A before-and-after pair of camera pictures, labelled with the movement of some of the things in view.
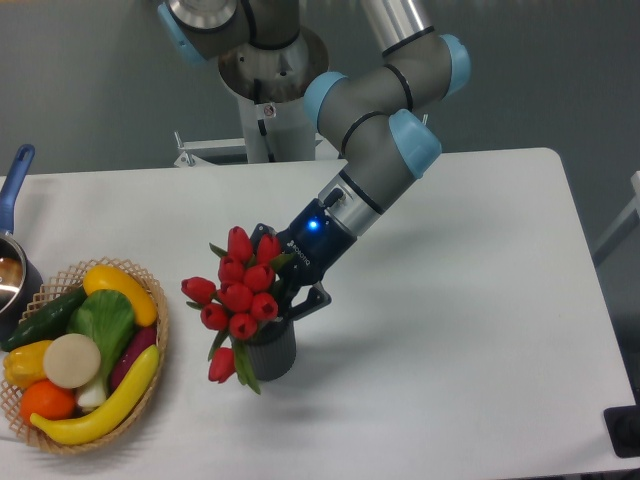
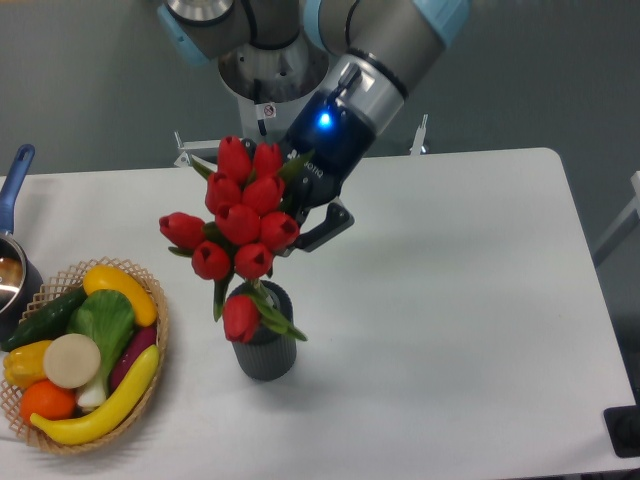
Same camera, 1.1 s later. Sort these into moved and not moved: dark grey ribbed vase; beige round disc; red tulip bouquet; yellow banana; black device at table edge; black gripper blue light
Moved: red tulip bouquet; black gripper blue light
Not moved: beige round disc; black device at table edge; yellow banana; dark grey ribbed vase
